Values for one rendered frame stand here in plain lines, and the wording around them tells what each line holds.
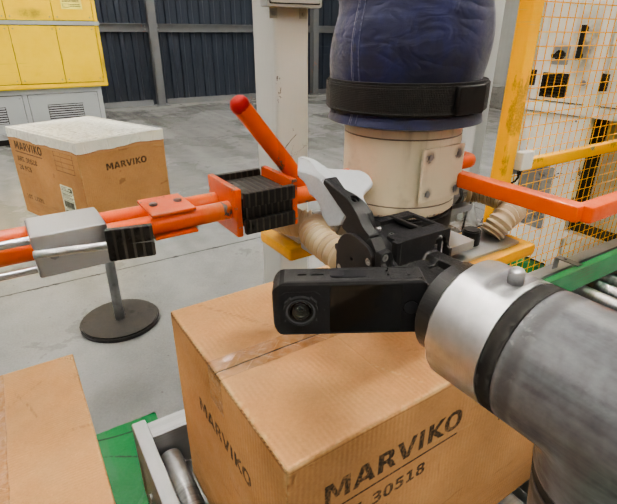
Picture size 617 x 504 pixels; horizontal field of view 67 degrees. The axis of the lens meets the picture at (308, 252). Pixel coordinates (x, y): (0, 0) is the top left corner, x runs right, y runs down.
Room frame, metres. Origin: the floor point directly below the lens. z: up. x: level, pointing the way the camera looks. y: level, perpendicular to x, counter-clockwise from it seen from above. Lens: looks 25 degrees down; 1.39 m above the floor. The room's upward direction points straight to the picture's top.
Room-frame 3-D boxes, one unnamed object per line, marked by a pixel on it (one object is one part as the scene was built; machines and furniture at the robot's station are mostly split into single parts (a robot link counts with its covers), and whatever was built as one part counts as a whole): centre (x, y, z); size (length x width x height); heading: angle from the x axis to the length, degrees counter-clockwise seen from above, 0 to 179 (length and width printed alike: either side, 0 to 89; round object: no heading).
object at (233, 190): (0.57, 0.07, 1.20); 0.10 x 0.08 x 0.06; 33
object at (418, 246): (0.34, -0.08, 1.21); 0.12 x 0.09 x 0.08; 33
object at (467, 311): (0.27, -0.12, 1.21); 0.09 x 0.05 x 0.10; 123
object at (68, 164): (2.12, 1.00, 0.82); 0.60 x 0.40 x 0.40; 52
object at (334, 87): (0.70, -0.14, 1.32); 0.23 x 0.23 x 0.04
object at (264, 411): (0.70, -0.12, 0.75); 0.60 x 0.40 x 0.40; 123
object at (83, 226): (0.45, 0.25, 1.19); 0.07 x 0.07 x 0.04; 33
